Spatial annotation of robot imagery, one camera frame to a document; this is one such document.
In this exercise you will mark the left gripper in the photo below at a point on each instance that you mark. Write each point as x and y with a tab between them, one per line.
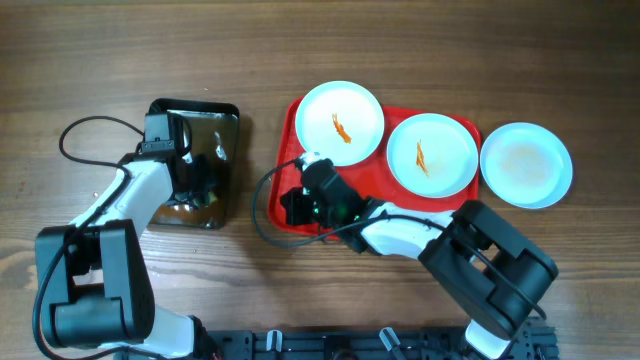
209	174

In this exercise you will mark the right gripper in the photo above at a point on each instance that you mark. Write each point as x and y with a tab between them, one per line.
294	199

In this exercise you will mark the white plate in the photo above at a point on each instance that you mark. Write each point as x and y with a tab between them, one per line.
340	120
432	155
526	165

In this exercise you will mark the green sponge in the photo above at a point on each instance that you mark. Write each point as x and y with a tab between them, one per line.
206	199

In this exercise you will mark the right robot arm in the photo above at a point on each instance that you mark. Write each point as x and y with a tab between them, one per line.
492	271

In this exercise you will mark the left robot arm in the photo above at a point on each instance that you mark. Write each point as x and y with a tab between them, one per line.
94	290

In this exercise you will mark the black water tray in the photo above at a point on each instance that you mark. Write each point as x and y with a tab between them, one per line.
216	128

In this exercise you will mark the red plastic tray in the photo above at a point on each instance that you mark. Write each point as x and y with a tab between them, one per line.
371	177

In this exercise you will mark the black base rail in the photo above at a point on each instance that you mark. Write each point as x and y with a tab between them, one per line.
446	343

